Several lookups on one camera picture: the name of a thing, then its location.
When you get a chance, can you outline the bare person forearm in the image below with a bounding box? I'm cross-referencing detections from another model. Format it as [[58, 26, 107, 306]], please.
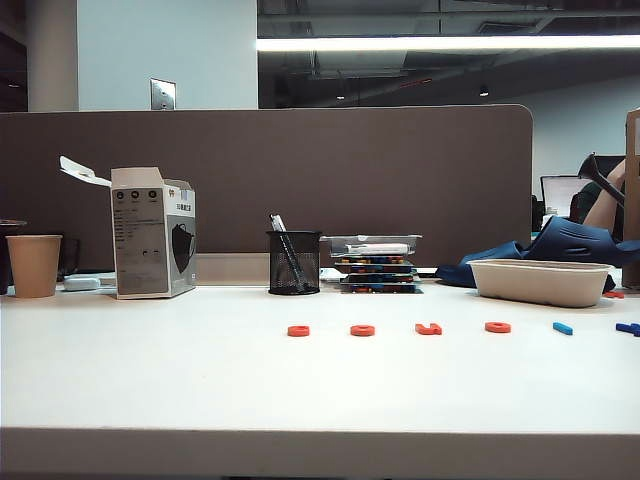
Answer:
[[583, 157, 628, 229]]

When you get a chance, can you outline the metal wall plate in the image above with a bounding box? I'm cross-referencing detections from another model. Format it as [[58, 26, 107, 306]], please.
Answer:
[[149, 76, 177, 111]]

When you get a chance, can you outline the long ceiling light strip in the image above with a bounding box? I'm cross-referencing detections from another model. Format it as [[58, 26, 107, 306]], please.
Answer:
[[256, 34, 640, 53]]

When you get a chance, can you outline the brown paper cup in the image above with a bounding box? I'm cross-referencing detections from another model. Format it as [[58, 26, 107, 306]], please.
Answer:
[[5, 234, 64, 299]]

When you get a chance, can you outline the black white pen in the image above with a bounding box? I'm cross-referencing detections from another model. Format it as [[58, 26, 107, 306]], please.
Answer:
[[269, 213, 309, 292]]

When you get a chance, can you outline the beige oval container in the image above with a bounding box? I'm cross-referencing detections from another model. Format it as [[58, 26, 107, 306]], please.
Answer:
[[466, 257, 616, 308]]

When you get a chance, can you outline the bright computer monitor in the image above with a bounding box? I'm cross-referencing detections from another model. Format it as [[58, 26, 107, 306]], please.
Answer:
[[539, 174, 594, 219]]

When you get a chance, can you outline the white grey mask box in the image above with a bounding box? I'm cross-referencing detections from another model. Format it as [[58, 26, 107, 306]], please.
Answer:
[[58, 154, 198, 300]]

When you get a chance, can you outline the person in green shirt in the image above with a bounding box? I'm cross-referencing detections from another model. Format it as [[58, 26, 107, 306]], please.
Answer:
[[571, 179, 626, 224]]

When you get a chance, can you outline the dark glass tumbler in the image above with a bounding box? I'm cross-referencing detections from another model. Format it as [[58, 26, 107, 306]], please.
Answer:
[[56, 236, 82, 282]]

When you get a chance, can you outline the small white case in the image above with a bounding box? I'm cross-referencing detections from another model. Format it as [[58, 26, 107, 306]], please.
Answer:
[[62, 275, 102, 292]]

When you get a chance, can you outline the brown fabric desk partition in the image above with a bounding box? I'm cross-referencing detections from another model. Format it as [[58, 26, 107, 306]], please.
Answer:
[[0, 103, 534, 271]]

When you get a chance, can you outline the brown cardboard box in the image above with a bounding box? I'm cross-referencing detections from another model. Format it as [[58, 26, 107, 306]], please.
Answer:
[[622, 106, 640, 291]]

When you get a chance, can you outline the black mesh pen holder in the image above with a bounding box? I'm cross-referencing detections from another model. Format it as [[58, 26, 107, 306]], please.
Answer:
[[265, 229, 323, 296]]

